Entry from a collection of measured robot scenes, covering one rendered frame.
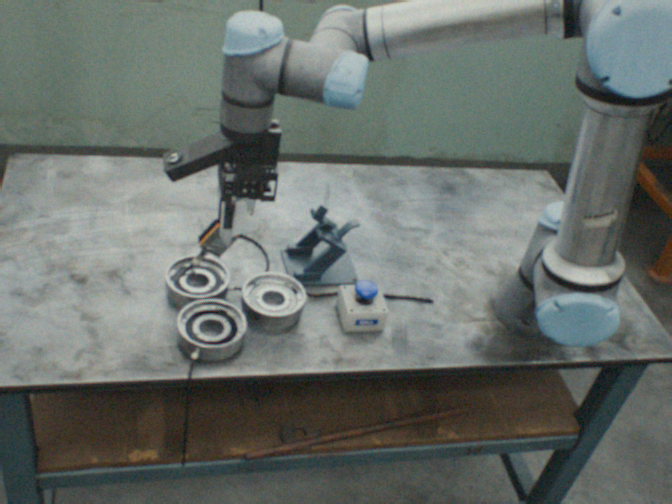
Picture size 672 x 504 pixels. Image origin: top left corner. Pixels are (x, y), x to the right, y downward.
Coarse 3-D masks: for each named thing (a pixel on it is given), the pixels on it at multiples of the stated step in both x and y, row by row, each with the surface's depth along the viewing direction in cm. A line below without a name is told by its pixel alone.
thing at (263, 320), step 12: (264, 276) 125; (276, 276) 125; (288, 276) 125; (252, 288) 123; (264, 288) 123; (276, 288) 124; (300, 288) 123; (264, 300) 124; (276, 300) 124; (288, 300) 122; (300, 300) 123; (252, 312) 118; (264, 312) 117; (300, 312) 120; (264, 324) 118; (276, 324) 118; (288, 324) 120
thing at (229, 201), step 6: (228, 186) 108; (228, 192) 107; (228, 198) 107; (234, 198) 108; (228, 204) 107; (234, 204) 108; (228, 210) 108; (234, 210) 108; (228, 216) 109; (228, 222) 110; (228, 228) 111
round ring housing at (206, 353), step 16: (192, 304) 116; (208, 304) 118; (224, 304) 117; (208, 320) 116; (224, 320) 116; (240, 320) 116; (208, 336) 112; (224, 336) 113; (240, 336) 112; (192, 352) 111; (208, 352) 110; (224, 352) 111
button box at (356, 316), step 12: (348, 288) 124; (336, 300) 127; (348, 300) 122; (360, 300) 122; (372, 300) 122; (384, 300) 123; (348, 312) 120; (360, 312) 120; (372, 312) 121; (384, 312) 121; (348, 324) 121; (360, 324) 122; (372, 324) 122; (384, 324) 123
